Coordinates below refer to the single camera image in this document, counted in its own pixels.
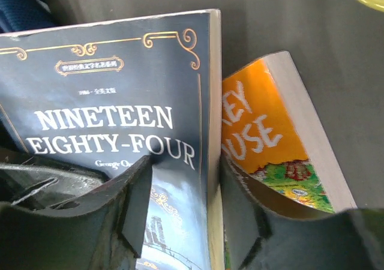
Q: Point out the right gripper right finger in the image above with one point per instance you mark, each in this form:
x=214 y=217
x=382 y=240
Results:
x=266 y=230

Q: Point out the navy blue backpack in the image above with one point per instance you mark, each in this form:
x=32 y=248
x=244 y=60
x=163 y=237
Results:
x=24 y=15

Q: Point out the dark blue 1984 book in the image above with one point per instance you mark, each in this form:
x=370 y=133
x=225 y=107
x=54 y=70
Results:
x=102 y=95

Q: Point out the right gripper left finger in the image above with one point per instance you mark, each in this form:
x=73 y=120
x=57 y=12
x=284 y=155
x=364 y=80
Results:
x=57 y=215

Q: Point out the orange treehouse book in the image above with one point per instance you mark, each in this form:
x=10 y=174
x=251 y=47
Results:
x=272 y=132

